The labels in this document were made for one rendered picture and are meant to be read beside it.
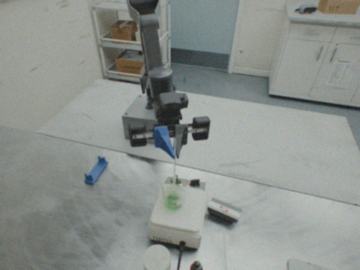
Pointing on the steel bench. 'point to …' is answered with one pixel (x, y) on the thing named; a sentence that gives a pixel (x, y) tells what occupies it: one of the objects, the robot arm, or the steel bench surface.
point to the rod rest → (96, 170)
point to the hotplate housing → (177, 235)
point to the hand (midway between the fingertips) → (173, 146)
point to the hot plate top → (160, 216)
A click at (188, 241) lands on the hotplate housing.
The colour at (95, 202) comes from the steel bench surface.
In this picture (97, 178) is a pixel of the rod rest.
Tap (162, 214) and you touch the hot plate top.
